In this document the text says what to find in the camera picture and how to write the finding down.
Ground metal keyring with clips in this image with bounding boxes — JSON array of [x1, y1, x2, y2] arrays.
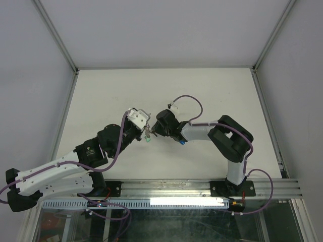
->
[[144, 113, 157, 137]]

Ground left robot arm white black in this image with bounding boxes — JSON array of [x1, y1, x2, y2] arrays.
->
[[1, 116, 148, 212]]

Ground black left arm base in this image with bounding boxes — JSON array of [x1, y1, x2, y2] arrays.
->
[[80, 172, 122, 198]]

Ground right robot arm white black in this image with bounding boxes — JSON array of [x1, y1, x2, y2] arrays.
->
[[152, 109, 254, 197]]

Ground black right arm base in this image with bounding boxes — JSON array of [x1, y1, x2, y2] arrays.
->
[[209, 178, 256, 198]]

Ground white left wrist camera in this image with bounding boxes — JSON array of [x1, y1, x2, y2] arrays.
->
[[127, 108, 150, 131]]

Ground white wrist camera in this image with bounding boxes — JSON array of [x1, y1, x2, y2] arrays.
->
[[167, 101, 179, 111], [127, 108, 150, 131]]

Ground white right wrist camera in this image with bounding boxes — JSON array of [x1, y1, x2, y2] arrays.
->
[[167, 101, 179, 111]]

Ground white slotted cable duct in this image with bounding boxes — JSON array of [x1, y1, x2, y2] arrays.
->
[[42, 197, 229, 210]]

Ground right aluminium frame post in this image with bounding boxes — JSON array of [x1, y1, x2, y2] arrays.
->
[[250, 0, 298, 179]]

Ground aluminium frame post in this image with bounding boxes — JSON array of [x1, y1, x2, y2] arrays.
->
[[31, 0, 79, 161], [250, 0, 298, 179]]

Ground aluminium mounting rail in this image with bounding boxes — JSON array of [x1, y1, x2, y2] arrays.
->
[[117, 178, 303, 200]]

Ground left aluminium frame post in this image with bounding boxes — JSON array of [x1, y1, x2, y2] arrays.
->
[[31, 0, 79, 161]]

